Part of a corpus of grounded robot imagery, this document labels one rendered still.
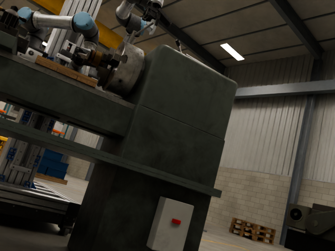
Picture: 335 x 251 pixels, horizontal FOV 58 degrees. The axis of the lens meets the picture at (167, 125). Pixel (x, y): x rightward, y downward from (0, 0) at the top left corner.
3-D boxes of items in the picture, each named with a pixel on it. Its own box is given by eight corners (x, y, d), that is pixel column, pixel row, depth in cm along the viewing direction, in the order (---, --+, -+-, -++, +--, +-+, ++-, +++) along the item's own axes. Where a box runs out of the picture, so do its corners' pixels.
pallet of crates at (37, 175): (52, 180, 896) (61, 154, 914) (66, 185, 844) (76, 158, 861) (12, 170, 809) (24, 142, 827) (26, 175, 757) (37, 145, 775)
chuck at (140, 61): (116, 97, 197) (134, 52, 198) (128, 100, 168) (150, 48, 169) (111, 95, 196) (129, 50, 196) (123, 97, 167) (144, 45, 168)
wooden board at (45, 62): (81, 98, 186) (83, 92, 187) (95, 87, 154) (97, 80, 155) (30, 78, 174) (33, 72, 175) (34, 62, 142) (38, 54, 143)
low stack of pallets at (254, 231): (248, 236, 955) (251, 222, 965) (274, 245, 894) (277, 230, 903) (227, 231, 872) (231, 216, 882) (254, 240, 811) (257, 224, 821)
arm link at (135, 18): (104, 66, 256) (130, 9, 225) (121, 73, 261) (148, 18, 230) (102, 74, 247) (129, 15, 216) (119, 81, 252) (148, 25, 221)
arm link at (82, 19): (24, 32, 215) (96, 39, 206) (11, 20, 200) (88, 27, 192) (28, 17, 218) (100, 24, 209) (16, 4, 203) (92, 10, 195)
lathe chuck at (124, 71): (111, 95, 196) (129, 50, 196) (123, 97, 167) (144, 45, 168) (97, 89, 192) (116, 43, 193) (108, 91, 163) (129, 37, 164)
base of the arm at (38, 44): (17, 47, 220) (22, 36, 222) (38, 57, 228) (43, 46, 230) (20, 42, 207) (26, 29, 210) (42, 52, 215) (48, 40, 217)
